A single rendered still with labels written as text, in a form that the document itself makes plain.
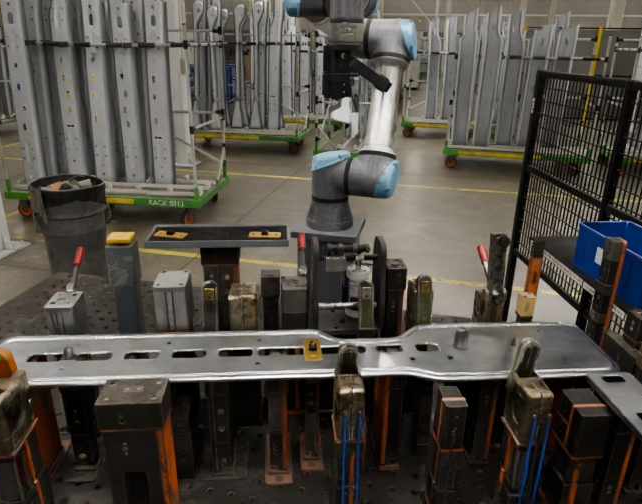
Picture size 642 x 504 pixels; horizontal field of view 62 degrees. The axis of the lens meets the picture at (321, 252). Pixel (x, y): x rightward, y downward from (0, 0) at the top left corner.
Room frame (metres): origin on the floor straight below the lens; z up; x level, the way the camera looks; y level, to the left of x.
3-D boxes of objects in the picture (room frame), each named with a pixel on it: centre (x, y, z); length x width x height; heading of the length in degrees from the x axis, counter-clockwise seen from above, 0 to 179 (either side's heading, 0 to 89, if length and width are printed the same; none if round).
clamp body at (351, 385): (0.88, -0.06, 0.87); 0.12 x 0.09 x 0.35; 5
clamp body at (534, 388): (0.88, -0.41, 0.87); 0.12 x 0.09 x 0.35; 5
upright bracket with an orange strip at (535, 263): (1.25, -0.54, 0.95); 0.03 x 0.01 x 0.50; 95
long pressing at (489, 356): (1.04, 0.03, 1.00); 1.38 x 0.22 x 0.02; 95
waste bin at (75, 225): (3.61, 1.76, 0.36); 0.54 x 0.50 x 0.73; 168
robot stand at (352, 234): (1.64, -0.03, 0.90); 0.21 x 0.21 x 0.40; 78
